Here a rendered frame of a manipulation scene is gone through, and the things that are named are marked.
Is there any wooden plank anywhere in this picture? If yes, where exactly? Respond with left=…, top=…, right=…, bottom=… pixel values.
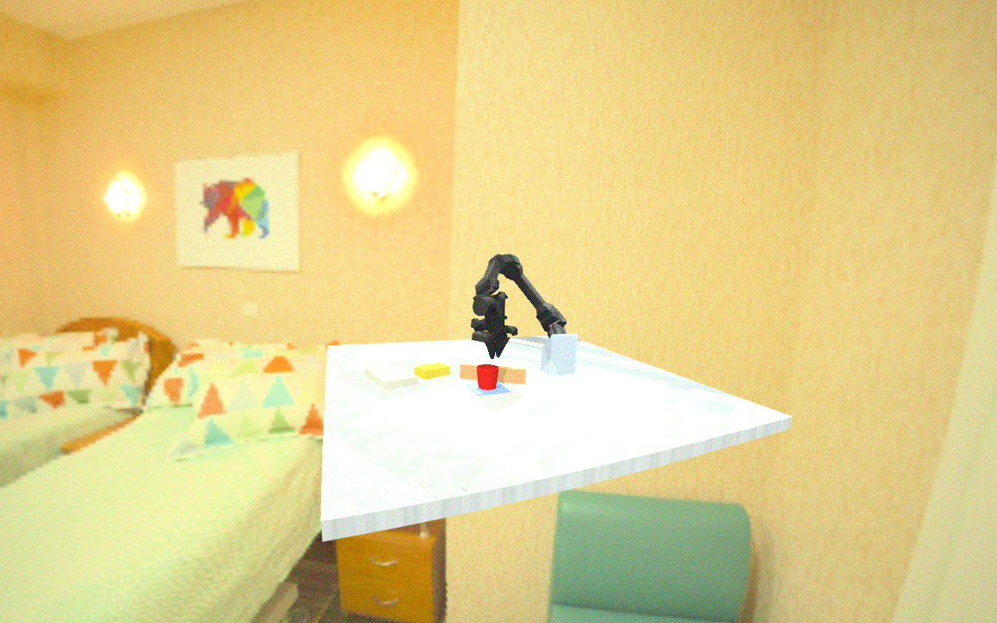
left=460, top=363, right=526, bottom=384

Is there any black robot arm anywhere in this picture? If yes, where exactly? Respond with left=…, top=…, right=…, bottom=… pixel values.
left=471, top=254, right=567, bottom=339

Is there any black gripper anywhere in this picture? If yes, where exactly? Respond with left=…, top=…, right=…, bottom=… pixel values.
left=472, top=313, right=518, bottom=360

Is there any yellow rectangular block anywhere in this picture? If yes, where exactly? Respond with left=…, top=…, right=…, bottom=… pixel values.
left=415, top=363, right=450, bottom=379

